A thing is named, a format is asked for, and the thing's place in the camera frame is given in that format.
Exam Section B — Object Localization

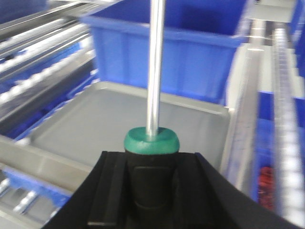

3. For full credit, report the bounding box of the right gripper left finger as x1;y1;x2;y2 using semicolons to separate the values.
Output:
44;151;128;229

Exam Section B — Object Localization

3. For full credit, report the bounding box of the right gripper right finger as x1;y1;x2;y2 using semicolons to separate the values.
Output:
176;153;297;229

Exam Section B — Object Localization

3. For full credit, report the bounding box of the green black screwdriver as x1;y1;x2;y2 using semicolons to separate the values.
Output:
124;0;180;229

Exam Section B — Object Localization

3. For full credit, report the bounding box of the grey metal tray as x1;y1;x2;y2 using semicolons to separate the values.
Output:
26;81;231;172

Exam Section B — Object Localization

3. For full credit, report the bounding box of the large blue plastic bin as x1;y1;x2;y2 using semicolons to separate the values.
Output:
81;0;250;104

